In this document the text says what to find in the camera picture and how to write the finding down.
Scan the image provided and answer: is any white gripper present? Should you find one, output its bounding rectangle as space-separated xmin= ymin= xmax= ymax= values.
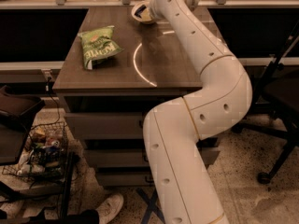
xmin=139 ymin=0 xmax=165 ymax=22

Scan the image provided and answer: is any blue rxbar blueberry bar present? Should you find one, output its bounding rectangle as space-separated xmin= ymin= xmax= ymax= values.
xmin=135 ymin=5 xmax=147 ymax=17

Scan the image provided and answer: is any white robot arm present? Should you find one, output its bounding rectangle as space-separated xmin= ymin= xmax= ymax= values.
xmin=143 ymin=0 xmax=252 ymax=224

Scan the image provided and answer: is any white paper bowl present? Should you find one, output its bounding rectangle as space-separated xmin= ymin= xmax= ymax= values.
xmin=131 ymin=0 xmax=155 ymax=24

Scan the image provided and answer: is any green kettle chips bag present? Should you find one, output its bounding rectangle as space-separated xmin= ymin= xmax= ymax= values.
xmin=78 ymin=25 xmax=123 ymax=70

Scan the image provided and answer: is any grey drawer cabinet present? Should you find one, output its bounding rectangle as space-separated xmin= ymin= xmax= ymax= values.
xmin=52 ymin=6 xmax=235 ymax=189

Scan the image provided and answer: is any top grey drawer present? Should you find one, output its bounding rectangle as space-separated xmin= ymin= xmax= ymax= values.
xmin=64 ymin=110 xmax=238 ymax=140

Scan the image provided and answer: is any grey drawer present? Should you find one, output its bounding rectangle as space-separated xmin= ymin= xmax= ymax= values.
xmin=64 ymin=110 xmax=238 ymax=140
xmin=95 ymin=169 xmax=154 ymax=187
xmin=83 ymin=147 xmax=221 ymax=168

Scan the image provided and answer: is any middle grey drawer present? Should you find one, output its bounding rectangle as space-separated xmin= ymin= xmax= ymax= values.
xmin=83 ymin=147 xmax=221 ymax=168

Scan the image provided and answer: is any black office chair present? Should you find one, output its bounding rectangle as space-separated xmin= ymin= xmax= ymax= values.
xmin=232 ymin=21 xmax=299 ymax=185

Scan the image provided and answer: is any dark brown chair left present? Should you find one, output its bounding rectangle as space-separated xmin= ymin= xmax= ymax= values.
xmin=0 ymin=85 xmax=45 ymax=165

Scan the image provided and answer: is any bottom grey drawer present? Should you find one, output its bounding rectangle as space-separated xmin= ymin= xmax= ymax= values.
xmin=95 ymin=169 xmax=154 ymax=187

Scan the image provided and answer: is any white sneaker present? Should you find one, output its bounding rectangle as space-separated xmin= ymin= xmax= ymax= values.
xmin=96 ymin=193 xmax=124 ymax=224

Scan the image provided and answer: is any black cable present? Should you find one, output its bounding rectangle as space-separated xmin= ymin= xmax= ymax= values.
xmin=46 ymin=77 xmax=62 ymax=126

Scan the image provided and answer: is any wire basket with snacks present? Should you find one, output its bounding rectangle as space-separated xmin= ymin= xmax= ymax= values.
xmin=2 ymin=122 xmax=68 ymax=182

